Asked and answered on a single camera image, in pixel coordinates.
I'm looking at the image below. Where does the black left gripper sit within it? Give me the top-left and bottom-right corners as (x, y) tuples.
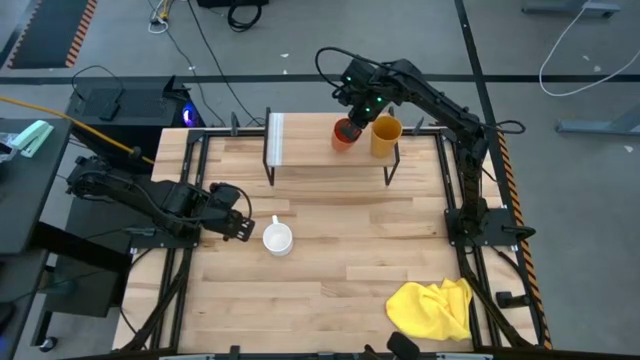
(199, 182), (256, 243)

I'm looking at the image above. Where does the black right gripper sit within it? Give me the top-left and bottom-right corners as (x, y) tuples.
(332, 56), (400, 143)

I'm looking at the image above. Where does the orange plastic cup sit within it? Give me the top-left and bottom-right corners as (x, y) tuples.
(330, 118), (363, 153)

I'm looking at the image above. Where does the yellow plastic cup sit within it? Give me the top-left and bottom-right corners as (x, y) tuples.
(369, 114), (404, 160)

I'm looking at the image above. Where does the white ceramic mug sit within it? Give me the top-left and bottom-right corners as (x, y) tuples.
(262, 214), (295, 258)

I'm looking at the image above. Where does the black computer tower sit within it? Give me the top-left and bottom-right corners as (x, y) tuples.
(65, 74), (205, 151)

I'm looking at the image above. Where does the black low cart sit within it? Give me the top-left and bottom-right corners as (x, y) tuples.
(29, 196), (133, 347)

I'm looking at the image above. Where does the yellow cloth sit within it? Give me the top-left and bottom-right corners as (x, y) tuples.
(384, 277), (474, 343)

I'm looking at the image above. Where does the orange black hazard tape strip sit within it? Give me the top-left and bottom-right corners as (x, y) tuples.
(494, 130), (554, 351)

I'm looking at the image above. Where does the black side desk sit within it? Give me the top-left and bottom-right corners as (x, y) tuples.
(0, 117), (72, 257)

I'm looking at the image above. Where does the mint green stapler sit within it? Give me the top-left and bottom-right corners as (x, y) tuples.
(10, 119), (55, 159)

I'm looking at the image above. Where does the grey metal table leg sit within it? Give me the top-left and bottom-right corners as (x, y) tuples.
(555, 102), (640, 137)

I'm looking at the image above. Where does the black mat with orange stripes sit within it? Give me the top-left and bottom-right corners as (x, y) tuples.
(6, 0), (99, 70)

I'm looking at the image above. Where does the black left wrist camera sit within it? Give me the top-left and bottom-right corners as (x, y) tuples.
(209, 182), (242, 207)

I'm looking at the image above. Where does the wooden shelf with black frame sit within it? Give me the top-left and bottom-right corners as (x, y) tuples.
(262, 106), (402, 188)

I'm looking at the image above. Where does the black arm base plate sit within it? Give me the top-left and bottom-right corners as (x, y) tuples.
(129, 225), (202, 250)
(444, 206), (520, 248)

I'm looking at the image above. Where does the black coiled cable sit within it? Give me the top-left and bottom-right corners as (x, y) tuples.
(226, 0), (264, 34)

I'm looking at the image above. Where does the black aluminium table frame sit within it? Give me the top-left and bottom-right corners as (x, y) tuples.
(118, 125), (547, 360)

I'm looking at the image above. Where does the yellow cable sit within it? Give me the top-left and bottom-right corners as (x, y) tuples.
(0, 95), (157, 166)

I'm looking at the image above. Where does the white floor cable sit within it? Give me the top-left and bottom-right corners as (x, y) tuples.
(538, 0), (640, 98)

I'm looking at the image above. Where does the small white cable bundle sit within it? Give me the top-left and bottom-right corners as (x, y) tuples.
(146, 0), (175, 36)

